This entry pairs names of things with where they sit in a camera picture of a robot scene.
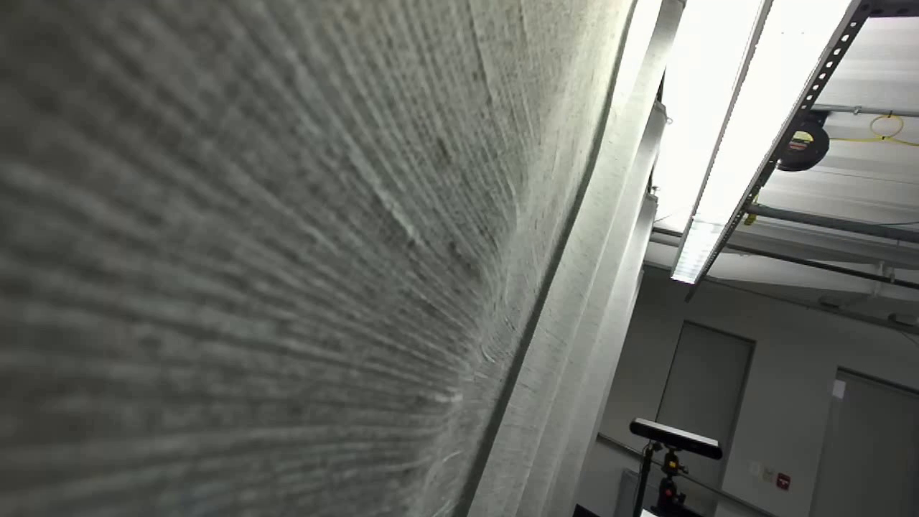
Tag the grey woven curtain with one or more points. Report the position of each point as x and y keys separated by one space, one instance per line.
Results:
x=288 y=269

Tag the grey ceiling pipe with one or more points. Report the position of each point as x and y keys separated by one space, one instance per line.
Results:
x=833 y=221

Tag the black camera on stand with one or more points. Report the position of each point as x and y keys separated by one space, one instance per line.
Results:
x=675 y=442

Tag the grey door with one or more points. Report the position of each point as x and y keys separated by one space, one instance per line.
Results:
x=864 y=450
x=705 y=392

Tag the black slotted ceiling rail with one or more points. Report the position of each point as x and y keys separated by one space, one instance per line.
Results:
x=828 y=66

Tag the long ceiling light fixture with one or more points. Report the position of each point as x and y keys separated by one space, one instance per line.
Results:
x=755 y=124

